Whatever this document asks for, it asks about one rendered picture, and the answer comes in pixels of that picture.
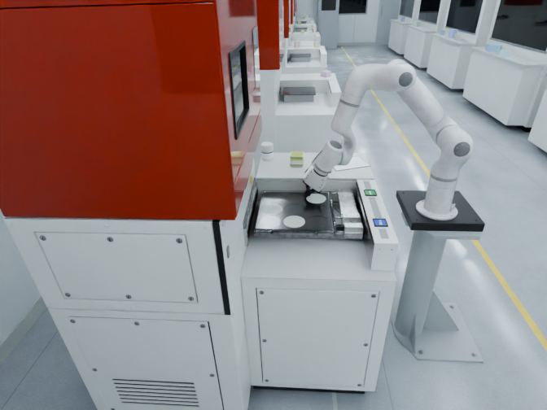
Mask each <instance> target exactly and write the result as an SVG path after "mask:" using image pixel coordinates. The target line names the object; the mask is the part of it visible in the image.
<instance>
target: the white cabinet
mask: <svg viewBox="0 0 547 410"><path fill-rule="evenodd" d="M240 278H241V287H242V295H243V311H244V320H245V328H246V336H247V353H248V361H249V369H250V378H251V385H252V386H253V388H254V389H270V390H302V391H319V392H335V393H352V394H364V393H365V391H375V388H376V384H377V380H378V375H379V368H380V364H381V359H382V354H383V347H384V343H385V338H386V334H387V327H388V322H389V318H390V314H391V309H392V302H393V298H394V294H395V289H396V282H395V281H336V280H306V279H276V278H246V277H240Z"/></svg>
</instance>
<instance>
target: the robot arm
mask: <svg viewBox="0 0 547 410"><path fill-rule="evenodd" d="M368 89H377V90H384V91H396V92H397V93H398V94H399V95H400V97H401V98H402V99H403V100H404V102H405V103H406V104H407V105H408V107H409V108H410V109H411V110H412V112H413V113H414V114H415V115H416V116H417V117H418V118H419V119H420V121H421V122H422V123H423V125H424V126H425V128H426V129H427V131H428V133H429V134H430V135H431V137H432V139H433V141H434V142H435V144H436V145H437V146H438V147H439V148H440V149H441V155H440V158H439V159H438V160H437V161H435V162H434V163H433V164H432V167H431V174H430V178H429V182H428V187H427V193H426V197H425V199H424V200H422V201H419V202H418V203H417V204H416V210H417V211H418V212H419V213H420V214H421V215H423V216H425V217H427V218H430V219H433V220H451V219H453V218H455V217H456V216H457V209H456V208H455V204H452V201H453V196H454V192H455V189H456V185H457V179H458V175H459V172H460V169H461V167H462V165H463V164H464V163H465V162H466V161H467V160H468V159H469V158H470V157H471V154H472V152H473V147H474V143H473V140H472V138H471V136H470V135H469V134H468V133H467V132H466V131H465V130H463V129H462V128H461V127H460V126H459V125H458V124H457V123H456V122H454V121H453V120H452V119H451V118H450V117H449V115H448V114H447V113H446V111H445V110H444V108H443V107H442V106H441V105H440V103H439V102H438V101H437V100H436V98H435V97H434V95H433V94H432V93H431V91H430V90H429V89H428V88H427V87H426V86H425V85H424V84H423V83H422V82H421V80H420V79H419V78H418V77H417V75H416V72H415V70H414V68H413V67H412V66H411V65H410V64H408V63H406V62H405V61H404V60H402V59H394V60H392V61H391V62H389V63H388V64H380V63H369V64H364V65H361V66H358V67H356V68H354V69H353V70H352V71H351V72H350V74H349V76H348V79H347V81H346V84H345V86H344V90H343V93H342V94H341V97H340V100H339V104H338V106H337V108H336V111H335V115H334V118H333V120H332V123H331V128H332V130H333V131H334V132H336V133H338V134H340V135H342V136H343V137H344V143H343V145H342V144H341V143H339V142H337V141H336V140H328V141H327V143H326V144H325V146H324V148H323V150H322V152H321V154H320V155H319V157H318V159H317V161H316V163H315V164H314V166H313V167H312V168H311V169H310V171H309V172H308V174H307V175H306V177H305V179H304V180H303V183H305V185H306V191H305V195H304V196H306V198H307V197H308V196H310V195H311V193H312V192H317V193H319V194H320V193H321V192H322V189H323V187H324V186H325V184H326V182H327V180H328V177H329V173H331V170H332V168H333V167H334V166H335V165H347V164H349V162H350V161H351V159H352V156H353V154H354V151H355V149H356V138H355V136H354V134H353V132H352V129H351V127H352V123H353V121H354V119H355V116H356V114H357V111H358V109H359V106H360V105H361V101H362V99H363V97H364V94H365V92H366V91H367V90H368ZM310 187H312V189H310Z"/></svg>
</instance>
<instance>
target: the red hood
mask: <svg viewBox="0 0 547 410"><path fill-rule="evenodd" d="M260 108H261V104H260V64H259V46H258V28H257V13H256V0H0V209H1V211H2V214H3V216H24V217H79V218H133V219H187V220H235V218H236V217H237V215H238V210H239V207H240V204H241V201H242V198H243V193H244V190H245V187H246V184H247V179H248V176H249V173H250V170H251V167H252V162H253V159H254V156H255V153H256V148H257V145H258V142H259V139H260V134H261V131H262V121H261V109H260Z"/></svg>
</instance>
